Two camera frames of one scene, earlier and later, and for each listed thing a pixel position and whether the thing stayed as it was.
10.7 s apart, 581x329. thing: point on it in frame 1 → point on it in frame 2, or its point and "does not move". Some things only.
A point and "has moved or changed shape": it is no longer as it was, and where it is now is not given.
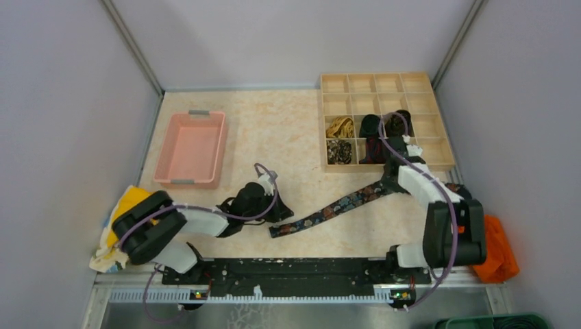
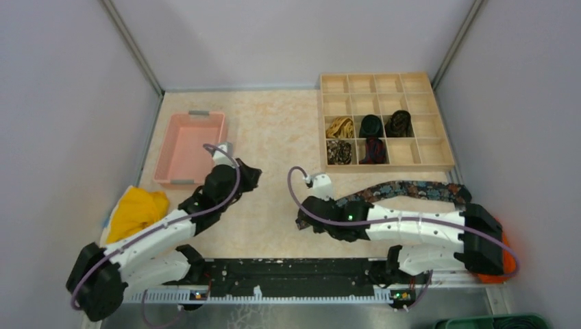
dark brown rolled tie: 399,124 does not move
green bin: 510,321 does not move
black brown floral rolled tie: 338,152 does not move
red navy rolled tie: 374,153 does not move
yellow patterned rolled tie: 342,127 does not move
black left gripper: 279,212 → 251,175
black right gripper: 392,187 → 321,229
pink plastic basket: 194,150 does not move
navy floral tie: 381,188 has moved or changed shape
